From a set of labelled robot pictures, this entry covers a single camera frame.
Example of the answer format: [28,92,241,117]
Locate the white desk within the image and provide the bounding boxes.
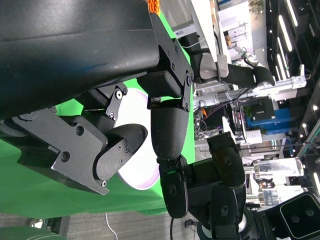
[172,0,221,62]

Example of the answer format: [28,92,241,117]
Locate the white floor cable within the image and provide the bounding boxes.
[104,212,119,240]

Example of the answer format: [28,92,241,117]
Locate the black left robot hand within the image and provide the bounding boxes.
[0,0,195,196]

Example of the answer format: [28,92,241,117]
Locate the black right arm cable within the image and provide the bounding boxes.
[169,216,176,240]

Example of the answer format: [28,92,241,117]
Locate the orange wicker basket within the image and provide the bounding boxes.
[146,0,161,15]

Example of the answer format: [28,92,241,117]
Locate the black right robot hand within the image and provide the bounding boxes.
[156,131,251,240]

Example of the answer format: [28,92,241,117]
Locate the white round plate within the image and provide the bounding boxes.
[113,88,161,191]

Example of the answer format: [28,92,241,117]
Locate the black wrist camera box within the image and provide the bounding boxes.
[264,192,320,240]

